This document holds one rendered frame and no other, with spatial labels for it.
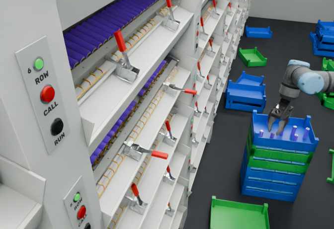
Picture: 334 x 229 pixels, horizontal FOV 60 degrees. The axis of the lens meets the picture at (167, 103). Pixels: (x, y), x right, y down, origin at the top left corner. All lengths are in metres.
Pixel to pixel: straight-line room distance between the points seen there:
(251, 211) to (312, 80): 0.83
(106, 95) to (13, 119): 0.23
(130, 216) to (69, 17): 0.57
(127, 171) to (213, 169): 1.35
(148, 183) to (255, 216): 1.01
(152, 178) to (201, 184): 1.00
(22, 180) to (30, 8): 0.17
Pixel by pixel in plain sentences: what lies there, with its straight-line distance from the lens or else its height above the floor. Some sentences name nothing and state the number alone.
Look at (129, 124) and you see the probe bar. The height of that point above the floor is 1.00.
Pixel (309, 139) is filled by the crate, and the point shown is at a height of 0.40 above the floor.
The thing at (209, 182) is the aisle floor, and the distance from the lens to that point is 1.87.
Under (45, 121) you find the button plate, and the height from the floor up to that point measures 1.24.
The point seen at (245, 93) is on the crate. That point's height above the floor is 0.08.
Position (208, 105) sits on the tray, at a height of 0.36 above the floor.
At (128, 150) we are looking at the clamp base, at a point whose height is 0.98.
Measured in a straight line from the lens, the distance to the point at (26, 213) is 0.37.
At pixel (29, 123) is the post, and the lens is 0.31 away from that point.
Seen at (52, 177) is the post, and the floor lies 1.17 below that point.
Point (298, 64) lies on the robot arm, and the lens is 1.43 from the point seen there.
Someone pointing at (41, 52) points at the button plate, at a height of 1.31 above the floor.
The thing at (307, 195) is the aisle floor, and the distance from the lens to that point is 1.97.
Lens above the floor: 1.43
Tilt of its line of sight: 35 degrees down
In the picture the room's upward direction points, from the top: straight up
